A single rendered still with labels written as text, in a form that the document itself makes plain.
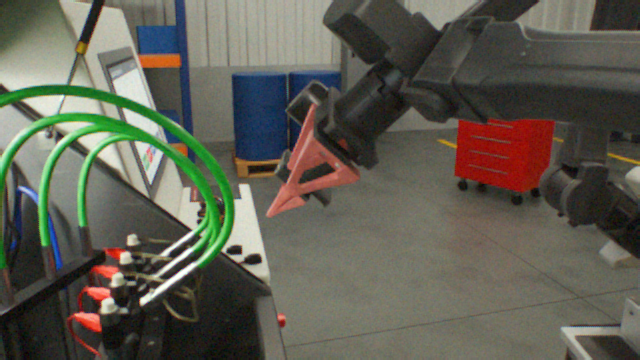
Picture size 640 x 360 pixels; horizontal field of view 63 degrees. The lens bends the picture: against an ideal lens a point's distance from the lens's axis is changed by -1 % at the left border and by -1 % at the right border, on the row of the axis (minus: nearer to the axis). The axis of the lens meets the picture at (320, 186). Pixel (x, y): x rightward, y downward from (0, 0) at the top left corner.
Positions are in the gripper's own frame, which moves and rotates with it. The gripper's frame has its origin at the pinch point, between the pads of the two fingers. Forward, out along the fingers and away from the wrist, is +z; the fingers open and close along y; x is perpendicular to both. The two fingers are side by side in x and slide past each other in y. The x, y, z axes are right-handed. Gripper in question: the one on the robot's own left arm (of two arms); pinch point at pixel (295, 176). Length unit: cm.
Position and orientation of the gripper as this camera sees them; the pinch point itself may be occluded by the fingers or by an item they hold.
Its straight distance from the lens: 58.5
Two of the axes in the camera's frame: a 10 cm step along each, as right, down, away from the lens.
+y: -0.1, 5.1, -8.6
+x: 7.2, 6.0, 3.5
